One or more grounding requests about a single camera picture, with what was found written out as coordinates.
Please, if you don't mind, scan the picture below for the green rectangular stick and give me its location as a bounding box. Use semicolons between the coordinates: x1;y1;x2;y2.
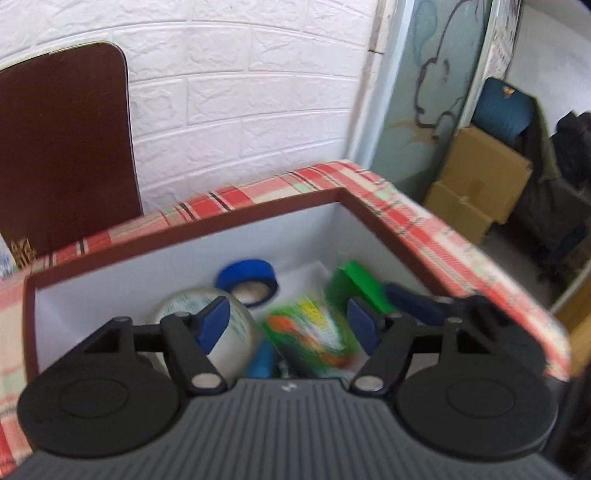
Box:
325;261;397;316

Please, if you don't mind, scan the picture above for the small green box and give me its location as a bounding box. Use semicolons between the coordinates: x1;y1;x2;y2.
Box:
262;297;360;376

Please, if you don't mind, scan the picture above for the plaid bed sheet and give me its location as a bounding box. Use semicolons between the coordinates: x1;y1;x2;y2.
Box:
1;160;571;475

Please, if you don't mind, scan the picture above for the lower cardboard box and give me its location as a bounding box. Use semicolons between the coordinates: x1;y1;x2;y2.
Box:
424;181;493;244

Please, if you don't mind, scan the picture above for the clear wide tape roll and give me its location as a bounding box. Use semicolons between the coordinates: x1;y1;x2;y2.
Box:
147;288;259;383

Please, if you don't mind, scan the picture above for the blue small object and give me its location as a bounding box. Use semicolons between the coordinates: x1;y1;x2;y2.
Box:
245;339;277;379

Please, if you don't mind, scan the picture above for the upper cardboard box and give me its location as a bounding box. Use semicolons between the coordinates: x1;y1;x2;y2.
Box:
440;126;532;224

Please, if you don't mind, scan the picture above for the blue tape roll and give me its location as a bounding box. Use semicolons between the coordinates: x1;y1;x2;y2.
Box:
214;259;279;308

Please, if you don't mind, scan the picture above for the person in dark jacket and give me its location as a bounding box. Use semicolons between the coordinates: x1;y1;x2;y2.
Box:
551;111;590;189

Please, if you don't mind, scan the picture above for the brown cardboard storage box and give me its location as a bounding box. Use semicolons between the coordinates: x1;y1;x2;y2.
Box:
23;188;453;380

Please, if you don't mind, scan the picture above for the blue chair back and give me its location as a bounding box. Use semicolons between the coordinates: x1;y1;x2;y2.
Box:
471;77;535;146

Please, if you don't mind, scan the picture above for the dark brown headboard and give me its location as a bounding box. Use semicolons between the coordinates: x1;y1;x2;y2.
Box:
1;42;142;268

